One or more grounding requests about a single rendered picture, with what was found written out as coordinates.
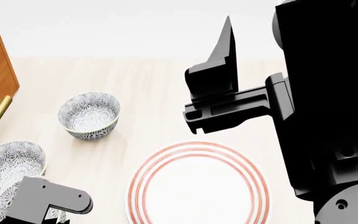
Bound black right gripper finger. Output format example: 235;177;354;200
184;15;239;104

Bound white plate with red rings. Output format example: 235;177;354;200
124;140;273;224

